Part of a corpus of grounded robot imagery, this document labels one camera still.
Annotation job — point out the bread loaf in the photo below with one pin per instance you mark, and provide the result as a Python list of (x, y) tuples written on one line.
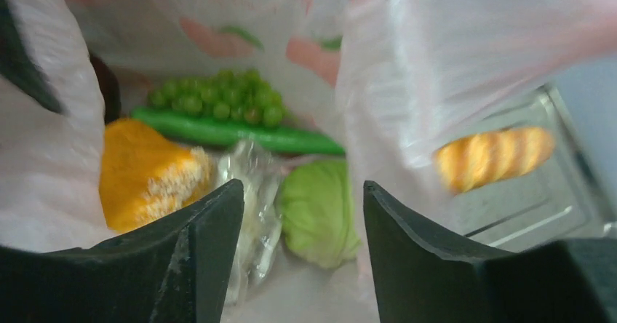
[(477, 160)]

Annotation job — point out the orange breaded food piece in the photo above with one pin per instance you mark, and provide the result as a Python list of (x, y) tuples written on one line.
[(145, 176)]

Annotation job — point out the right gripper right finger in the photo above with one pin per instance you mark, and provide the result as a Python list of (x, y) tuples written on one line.
[(424, 272)]

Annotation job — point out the pink plastic grocery bag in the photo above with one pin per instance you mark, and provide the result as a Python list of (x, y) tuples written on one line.
[(389, 79)]

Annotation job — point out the clear wrapped dumplings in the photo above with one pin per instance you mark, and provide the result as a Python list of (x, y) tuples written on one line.
[(261, 228)]

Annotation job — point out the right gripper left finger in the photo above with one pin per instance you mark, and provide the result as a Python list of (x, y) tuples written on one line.
[(175, 269)]

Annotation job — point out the metal baking tray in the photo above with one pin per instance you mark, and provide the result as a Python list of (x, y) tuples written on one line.
[(560, 199)]

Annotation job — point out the green cabbage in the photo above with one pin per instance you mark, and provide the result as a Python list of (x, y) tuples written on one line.
[(318, 213)]

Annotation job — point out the green grapes bunch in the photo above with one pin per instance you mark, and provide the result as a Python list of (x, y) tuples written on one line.
[(228, 95)]

